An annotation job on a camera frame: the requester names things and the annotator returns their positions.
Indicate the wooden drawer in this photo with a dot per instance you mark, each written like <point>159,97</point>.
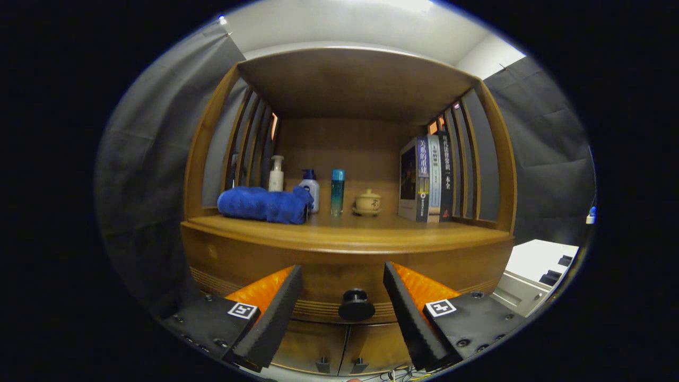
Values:
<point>254,260</point>

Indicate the black round drawer knob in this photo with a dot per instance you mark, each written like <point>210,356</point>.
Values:
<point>355,305</point>

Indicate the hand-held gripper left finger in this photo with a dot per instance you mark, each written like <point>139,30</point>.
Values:
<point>276,323</point>

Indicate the blue folded towel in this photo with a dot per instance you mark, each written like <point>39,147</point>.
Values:
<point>260,204</point>

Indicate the teal clear bottle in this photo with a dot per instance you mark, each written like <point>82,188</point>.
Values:
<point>338,191</point>

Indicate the wooden cabinet door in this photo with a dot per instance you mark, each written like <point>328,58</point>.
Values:
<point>313,350</point>
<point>376,347</point>

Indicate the black spine book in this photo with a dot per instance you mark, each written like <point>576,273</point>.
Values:
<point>446,175</point>

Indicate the wooden cabinet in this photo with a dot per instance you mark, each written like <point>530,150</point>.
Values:
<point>350,79</point>

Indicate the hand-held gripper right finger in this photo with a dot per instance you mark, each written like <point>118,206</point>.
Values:
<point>411,318</point>

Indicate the grey book with dark cover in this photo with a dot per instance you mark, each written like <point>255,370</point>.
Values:
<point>411,180</point>

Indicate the small black object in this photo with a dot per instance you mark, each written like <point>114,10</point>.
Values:
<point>565,260</point>
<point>551,277</point>

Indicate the small ceiling light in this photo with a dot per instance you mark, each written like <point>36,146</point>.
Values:
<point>223,20</point>

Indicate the wooden countertop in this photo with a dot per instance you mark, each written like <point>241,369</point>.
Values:
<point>371,231</point>

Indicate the white pump bottle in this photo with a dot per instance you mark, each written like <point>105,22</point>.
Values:
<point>276,178</point>

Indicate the white bottle with blue cap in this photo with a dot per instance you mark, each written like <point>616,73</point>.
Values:
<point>311,190</point>

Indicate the white spine book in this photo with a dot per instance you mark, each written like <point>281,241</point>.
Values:
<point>434,175</point>

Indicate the beige lidded tea cup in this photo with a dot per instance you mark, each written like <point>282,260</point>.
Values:
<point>368,203</point>

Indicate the white table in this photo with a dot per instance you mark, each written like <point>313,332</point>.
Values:
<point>536,257</point>

